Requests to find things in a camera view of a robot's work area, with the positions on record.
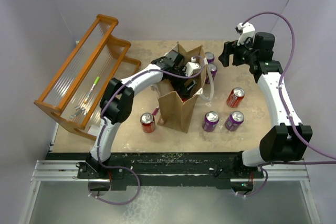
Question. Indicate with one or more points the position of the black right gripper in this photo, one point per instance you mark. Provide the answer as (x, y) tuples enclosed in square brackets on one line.
[(231, 48)]

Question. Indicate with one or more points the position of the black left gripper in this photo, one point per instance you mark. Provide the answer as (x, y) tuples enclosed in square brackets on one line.
[(183, 92)]

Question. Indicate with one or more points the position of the brown canvas tote bag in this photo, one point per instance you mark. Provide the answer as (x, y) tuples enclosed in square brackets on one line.
[(175, 114)]

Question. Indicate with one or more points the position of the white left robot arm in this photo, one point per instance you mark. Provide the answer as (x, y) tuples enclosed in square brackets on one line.
[(117, 101)]

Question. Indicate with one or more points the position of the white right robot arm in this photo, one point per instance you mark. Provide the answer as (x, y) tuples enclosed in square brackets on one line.
[(252, 157)]

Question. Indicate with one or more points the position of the purple soda can far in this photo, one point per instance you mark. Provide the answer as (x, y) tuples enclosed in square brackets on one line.
[(210, 57)]

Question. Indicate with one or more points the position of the purple soda can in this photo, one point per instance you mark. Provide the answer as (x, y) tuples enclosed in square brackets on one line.
[(210, 57), (211, 119), (213, 70), (234, 120)]

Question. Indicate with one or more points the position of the small purple marker pen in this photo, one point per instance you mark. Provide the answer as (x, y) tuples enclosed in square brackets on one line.
[(156, 110)]

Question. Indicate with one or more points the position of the purple soda can front left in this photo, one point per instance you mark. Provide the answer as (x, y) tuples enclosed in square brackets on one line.
[(211, 119)]

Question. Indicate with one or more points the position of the purple soda can front right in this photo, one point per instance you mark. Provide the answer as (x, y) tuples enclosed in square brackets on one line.
[(234, 120)]

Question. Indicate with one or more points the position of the green marker pen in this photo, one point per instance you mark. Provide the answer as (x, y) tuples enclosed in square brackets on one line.
[(91, 90)]

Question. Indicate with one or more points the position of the small grey metal clips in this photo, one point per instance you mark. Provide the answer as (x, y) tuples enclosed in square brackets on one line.
[(79, 110)]

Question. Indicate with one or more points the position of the orange wooden framed tray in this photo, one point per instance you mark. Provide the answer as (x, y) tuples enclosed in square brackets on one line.
[(98, 53)]

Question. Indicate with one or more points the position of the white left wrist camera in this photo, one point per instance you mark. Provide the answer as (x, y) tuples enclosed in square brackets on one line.
[(192, 67)]

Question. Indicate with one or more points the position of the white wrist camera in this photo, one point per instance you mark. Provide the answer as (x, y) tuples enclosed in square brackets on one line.
[(192, 67), (245, 30)]

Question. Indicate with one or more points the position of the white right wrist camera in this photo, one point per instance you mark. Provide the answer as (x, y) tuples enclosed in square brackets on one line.
[(245, 30)]

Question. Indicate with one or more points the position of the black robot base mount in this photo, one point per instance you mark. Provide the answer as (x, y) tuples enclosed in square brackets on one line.
[(197, 169)]

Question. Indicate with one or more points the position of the aluminium front rail frame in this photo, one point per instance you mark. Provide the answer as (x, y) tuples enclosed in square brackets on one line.
[(57, 195)]

